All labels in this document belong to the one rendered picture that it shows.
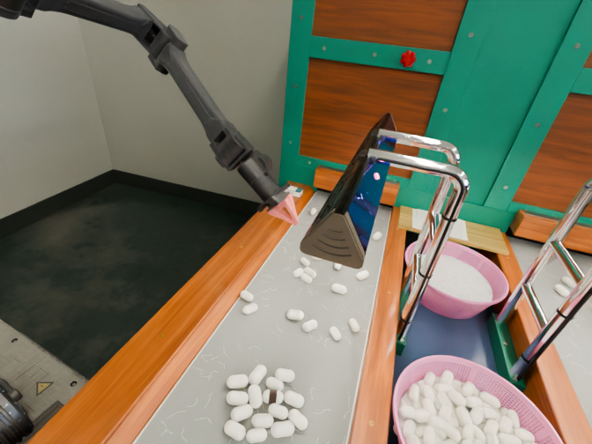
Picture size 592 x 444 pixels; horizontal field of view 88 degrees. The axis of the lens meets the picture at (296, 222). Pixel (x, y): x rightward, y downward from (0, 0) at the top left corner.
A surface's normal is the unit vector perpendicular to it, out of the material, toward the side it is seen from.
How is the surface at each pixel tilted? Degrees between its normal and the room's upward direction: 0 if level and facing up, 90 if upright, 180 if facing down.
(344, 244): 90
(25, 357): 0
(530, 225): 90
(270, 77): 90
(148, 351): 0
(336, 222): 90
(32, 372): 0
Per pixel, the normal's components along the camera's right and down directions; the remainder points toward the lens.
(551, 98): -0.34, 0.47
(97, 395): 0.10, -0.84
